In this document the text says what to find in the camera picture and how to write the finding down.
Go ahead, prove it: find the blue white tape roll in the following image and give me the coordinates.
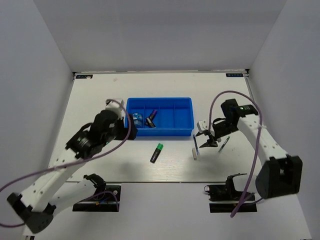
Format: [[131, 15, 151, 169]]
[[132, 112, 144, 129]]

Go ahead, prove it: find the yellow cap black highlighter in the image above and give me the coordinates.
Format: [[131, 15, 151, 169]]
[[145, 117, 156, 128]]

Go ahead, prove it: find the green cap black highlighter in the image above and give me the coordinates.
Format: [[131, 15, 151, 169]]
[[150, 143, 164, 164]]

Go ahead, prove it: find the purple cap black highlighter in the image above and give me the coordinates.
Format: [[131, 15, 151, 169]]
[[148, 109, 158, 121]]

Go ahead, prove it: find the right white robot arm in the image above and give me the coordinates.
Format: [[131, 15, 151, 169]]
[[197, 99, 303, 201]]

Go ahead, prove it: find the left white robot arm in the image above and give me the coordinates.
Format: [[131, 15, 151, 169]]
[[7, 107, 138, 234]]

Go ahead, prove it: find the green white pen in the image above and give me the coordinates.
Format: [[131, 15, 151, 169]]
[[218, 136, 230, 153]]

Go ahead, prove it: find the blue pen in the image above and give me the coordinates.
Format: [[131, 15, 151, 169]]
[[192, 135, 200, 159]]

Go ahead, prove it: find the white eraser stick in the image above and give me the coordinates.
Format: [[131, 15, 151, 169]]
[[192, 148, 197, 160]]

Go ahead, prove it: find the blue divided plastic tray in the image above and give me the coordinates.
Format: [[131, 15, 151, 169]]
[[126, 97, 194, 137]]

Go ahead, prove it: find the right corner label sticker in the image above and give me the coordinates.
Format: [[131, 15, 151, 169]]
[[225, 73, 244, 78]]

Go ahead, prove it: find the corner label sticker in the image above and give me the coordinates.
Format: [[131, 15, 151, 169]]
[[75, 74, 93, 79], [225, 73, 244, 78]]

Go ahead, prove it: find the left corner label sticker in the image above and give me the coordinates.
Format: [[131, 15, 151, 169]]
[[75, 74, 93, 79]]

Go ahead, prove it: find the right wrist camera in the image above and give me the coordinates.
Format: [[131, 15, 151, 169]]
[[195, 120, 215, 137]]

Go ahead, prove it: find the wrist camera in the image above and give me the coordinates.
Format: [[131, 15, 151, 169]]
[[105, 98, 125, 119], [195, 120, 215, 137]]

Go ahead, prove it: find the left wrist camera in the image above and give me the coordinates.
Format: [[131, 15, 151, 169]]
[[105, 98, 125, 119]]

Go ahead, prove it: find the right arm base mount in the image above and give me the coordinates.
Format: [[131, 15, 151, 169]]
[[203, 173, 258, 214]]

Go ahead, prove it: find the aluminium table rail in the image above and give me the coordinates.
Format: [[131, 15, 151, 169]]
[[244, 69, 285, 182]]

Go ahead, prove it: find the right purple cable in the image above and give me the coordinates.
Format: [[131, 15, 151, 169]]
[[208, 90, 266, 218]]

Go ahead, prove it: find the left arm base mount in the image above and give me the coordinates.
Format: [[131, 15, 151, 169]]
[[72, 184, 122, 213]]

